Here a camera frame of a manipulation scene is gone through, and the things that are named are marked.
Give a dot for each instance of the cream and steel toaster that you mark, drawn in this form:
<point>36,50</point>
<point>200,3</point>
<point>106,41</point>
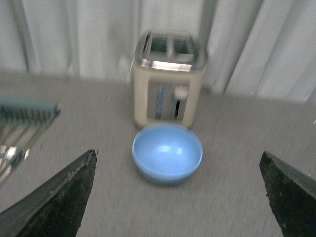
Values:
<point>167,72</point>

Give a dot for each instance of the blue bowl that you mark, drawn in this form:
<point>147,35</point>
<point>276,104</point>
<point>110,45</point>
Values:
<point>167,154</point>

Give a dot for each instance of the white curtain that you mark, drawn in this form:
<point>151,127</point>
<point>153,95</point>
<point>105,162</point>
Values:
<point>261,48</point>

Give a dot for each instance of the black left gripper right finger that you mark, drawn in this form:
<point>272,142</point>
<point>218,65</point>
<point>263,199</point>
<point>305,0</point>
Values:
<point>292,196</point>

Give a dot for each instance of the green dish rack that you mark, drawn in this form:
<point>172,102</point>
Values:
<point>22,122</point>

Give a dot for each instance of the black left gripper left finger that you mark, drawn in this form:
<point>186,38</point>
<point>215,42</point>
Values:
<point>55,208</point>

